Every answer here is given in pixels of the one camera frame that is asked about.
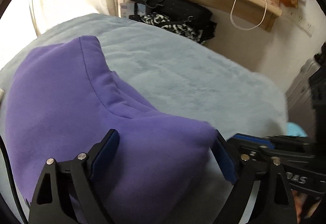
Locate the purple hoodie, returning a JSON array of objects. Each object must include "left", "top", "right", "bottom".
[{"left": 4, "top": 36, "right": 217, "bottom": 223}]

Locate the black camera cable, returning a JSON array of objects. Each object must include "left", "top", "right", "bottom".
[{"left": 0, "top": 134, "right": 28, "bottom": 224}]

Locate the black white clothes pile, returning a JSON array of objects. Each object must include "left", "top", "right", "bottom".
[{"left": 129, "top": 12, "right": 217, "bottom": 44}]

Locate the white cord loop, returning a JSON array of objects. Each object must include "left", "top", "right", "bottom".
[{"left": 229, "top": 0, "right": 268, "bottom": 31}]

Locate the grey suitcase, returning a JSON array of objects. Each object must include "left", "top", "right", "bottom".
[{"left": 286, "top": 59, "right": 319, "bottom": 138}]

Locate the light blue fleece blanket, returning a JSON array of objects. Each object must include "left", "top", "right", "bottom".
[{"left": 1, "top": 14, "right": 287, "bottom": 138}]

